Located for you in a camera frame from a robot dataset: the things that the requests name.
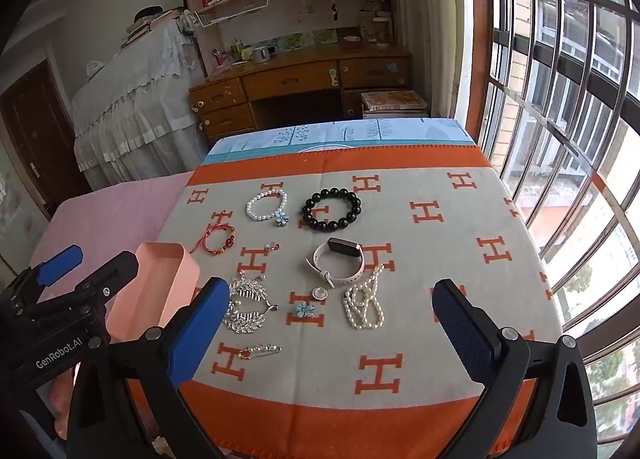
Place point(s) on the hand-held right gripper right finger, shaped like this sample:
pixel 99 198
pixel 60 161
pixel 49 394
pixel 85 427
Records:
pixel 465 334

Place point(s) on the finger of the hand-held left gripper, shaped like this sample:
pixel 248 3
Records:
pixel 60 265
pixel 112 271

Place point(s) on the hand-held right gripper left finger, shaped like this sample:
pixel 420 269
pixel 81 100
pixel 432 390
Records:
pixel 195 329

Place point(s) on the silver rhinestone hair comb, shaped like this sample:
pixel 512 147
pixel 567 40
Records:
pixel 240 321

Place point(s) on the pink box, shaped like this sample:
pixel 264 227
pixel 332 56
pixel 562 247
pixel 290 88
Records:
pixel 172 271

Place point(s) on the rhinestone safety pin brooch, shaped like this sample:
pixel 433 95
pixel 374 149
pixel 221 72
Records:
pixel 262 349

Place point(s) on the blue flower earring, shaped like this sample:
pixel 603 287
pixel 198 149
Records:
pixel 302 310
pixel 282 219

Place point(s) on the round silver brooch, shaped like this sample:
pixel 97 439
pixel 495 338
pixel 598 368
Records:
pixel 318 294

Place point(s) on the white smart watch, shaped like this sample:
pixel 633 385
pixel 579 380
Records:
pixel 345 248

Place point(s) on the orange grey patterned blanket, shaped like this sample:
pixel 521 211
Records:
pixel 425 289

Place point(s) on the brown wooden door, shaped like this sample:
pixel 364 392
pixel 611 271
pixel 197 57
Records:
pixel 35 139

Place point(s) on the white lace furniture cover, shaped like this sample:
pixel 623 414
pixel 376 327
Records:
pixel 130 104

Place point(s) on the light blue bedsheet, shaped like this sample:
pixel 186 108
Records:
pixel 350 131

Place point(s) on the pink pen holder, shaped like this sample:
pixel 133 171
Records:
pixel 220 59

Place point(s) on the stack of magazines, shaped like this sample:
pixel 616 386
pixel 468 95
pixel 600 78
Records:
pixel 395 101

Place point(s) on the pile of books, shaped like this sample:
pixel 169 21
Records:
pixel 150 21

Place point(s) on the yellow green cup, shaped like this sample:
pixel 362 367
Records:
pixel 242 53

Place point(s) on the wooden desk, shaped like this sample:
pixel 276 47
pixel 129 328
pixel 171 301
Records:
pixel 290 79

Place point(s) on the white mug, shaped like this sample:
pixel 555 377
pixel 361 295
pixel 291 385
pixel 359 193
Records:
pixel 260 55

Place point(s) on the window with metal grille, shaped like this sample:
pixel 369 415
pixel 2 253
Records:
pixel 575 89

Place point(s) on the red tissue box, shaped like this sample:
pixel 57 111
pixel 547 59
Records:
pixel 351 40

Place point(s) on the patterned jar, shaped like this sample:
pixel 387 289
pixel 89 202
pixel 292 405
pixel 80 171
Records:
pixel 380 29

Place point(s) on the wooden bookshelf hutch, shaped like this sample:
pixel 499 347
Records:
pixel 300 14

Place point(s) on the beige curtain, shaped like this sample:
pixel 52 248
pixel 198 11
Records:
pixel 430 14

